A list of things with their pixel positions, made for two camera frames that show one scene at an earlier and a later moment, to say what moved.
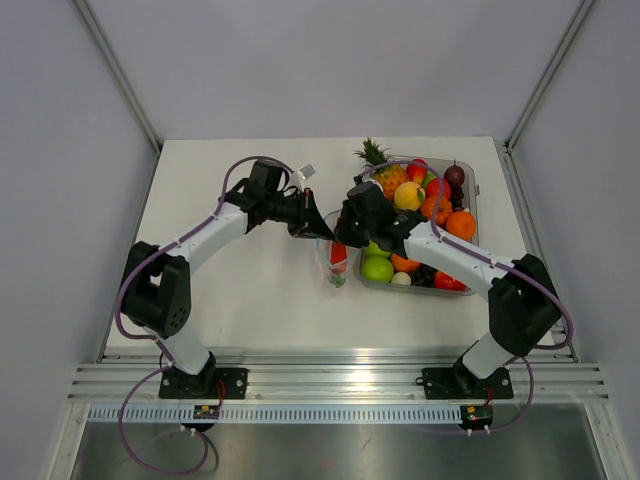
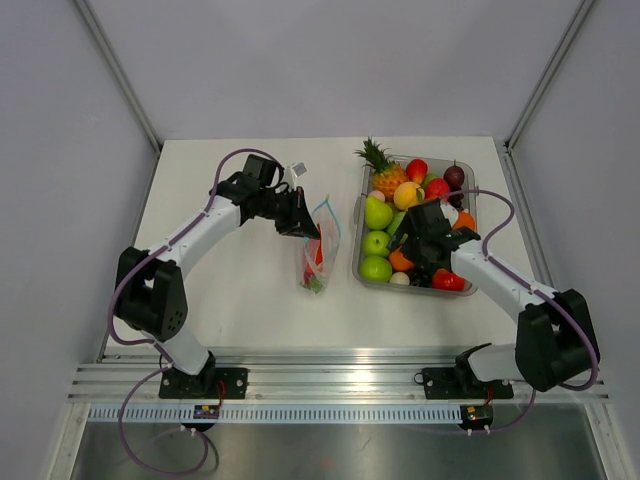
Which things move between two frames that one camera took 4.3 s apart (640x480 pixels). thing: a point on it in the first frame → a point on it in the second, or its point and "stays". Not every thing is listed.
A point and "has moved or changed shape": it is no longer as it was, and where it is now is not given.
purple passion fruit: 454,174 stays
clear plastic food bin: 444,192 stays
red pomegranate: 432,188 stays
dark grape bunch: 423,277 stays
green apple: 373,250 stays
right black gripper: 342,233 → 408,227
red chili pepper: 338,257 → 319,256
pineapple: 389,176 stays
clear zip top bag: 336,267 has moved or changed shape
